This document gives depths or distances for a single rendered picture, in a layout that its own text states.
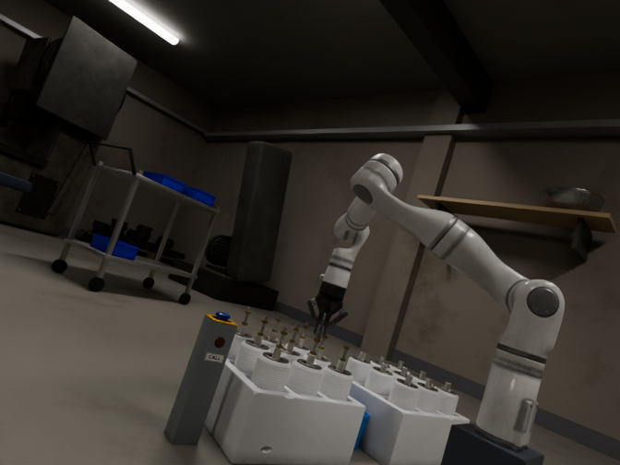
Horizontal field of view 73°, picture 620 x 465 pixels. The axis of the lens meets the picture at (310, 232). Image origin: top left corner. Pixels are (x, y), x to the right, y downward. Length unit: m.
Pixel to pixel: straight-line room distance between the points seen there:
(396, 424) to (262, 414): 0.51
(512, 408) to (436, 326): 3.13
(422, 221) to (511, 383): 0.36
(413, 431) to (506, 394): 0.65
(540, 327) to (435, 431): 0.79
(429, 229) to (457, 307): 3.10
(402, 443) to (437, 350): 2.56
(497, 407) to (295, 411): 0.52
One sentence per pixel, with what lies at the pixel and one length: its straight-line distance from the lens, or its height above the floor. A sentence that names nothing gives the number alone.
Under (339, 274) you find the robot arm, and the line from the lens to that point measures 1.22.
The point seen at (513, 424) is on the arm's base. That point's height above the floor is 0.34.
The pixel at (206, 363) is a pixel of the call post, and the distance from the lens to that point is 1.13.
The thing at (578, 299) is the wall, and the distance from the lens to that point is 3.77.
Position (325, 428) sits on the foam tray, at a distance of 1.29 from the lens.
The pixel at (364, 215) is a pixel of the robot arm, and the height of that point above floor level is 0.69.
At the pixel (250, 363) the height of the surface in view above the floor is 0.21.
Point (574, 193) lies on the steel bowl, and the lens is 3.48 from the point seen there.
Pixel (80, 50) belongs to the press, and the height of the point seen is 2.16.
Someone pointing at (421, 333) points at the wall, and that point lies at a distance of 4.11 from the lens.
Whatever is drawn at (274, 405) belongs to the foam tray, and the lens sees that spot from 1.16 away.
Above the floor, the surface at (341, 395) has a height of 0.19.
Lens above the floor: 0.48
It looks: 6 degrees up
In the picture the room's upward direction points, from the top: 18 degrees clockwise
